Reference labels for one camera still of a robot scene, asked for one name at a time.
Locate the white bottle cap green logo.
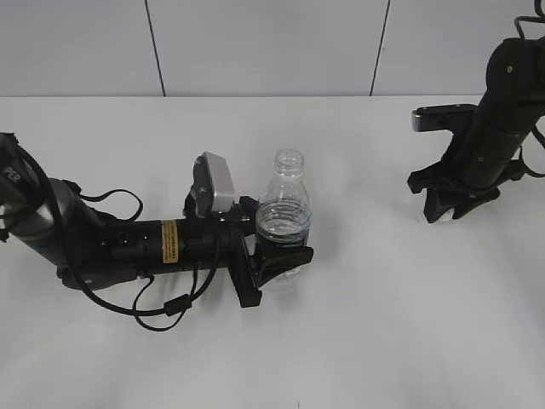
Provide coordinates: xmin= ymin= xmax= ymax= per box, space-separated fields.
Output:
xmin=425 ymin=208 xmax=454 ymax=224

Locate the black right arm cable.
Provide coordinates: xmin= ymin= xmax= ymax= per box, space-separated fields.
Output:
xmin=513 ymin=0 xmax=545 ymax=178

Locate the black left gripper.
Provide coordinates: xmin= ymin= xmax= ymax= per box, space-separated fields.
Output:
xmin=182 ymin=194 xmax=315 ymax=309

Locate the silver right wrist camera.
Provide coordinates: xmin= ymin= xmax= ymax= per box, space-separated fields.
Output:
xmin=411 ymin=104 xmax=477 ymax=133

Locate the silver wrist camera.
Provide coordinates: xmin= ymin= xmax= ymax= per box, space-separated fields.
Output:
xmin=411 ymin=104 xmax=477 ymax=133
xmin=190 ymin=152 xmax=235 ymax=217

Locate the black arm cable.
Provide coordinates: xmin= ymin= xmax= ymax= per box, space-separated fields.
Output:
xmin=54 ymin=187 xmax=218 ymax=331
xmin=513 ymin=0 xmax=545 ymax=178

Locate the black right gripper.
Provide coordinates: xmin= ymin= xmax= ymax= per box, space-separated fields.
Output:
xmin=408 ymin=124 xmax=526 ymax=223

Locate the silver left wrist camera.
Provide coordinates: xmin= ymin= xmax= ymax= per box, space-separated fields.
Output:
xmin=190 ymin=152 xmax=235 ymax=217

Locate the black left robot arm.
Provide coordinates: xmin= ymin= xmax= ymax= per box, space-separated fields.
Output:
xmin=1 ymin=133 xmax=313 ymax=308

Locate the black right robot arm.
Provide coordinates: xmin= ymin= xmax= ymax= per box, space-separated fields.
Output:
xmin=407 ymin=38 xmax=544 ymax=223

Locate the clear plastic water bottle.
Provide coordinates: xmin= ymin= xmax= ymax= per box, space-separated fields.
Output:
xmin=255 ymin=148 xmax=312 ymax=277

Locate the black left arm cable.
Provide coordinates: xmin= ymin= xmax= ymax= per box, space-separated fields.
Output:
xmin=54 ymin=187 xmax=218 ymax=331

